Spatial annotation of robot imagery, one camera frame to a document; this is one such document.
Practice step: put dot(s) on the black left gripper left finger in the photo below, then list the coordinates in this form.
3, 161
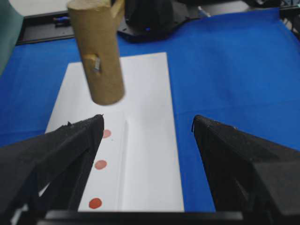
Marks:
49, 171

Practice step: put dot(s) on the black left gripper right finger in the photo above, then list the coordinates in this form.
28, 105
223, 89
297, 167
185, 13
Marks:
252, 181

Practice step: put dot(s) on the wooden mallet hammer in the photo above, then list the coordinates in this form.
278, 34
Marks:
95, 24

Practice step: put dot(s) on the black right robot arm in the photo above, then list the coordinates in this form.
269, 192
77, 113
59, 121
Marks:
154, 14

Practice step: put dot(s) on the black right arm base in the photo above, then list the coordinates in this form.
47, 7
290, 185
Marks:
57, 25

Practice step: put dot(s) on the white block with red marks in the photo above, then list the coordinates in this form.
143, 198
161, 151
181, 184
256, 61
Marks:
105, 185

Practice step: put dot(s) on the large white foam board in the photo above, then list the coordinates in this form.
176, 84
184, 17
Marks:
152, 173

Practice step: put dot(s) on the blue table cloth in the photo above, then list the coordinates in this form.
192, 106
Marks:
241, 69

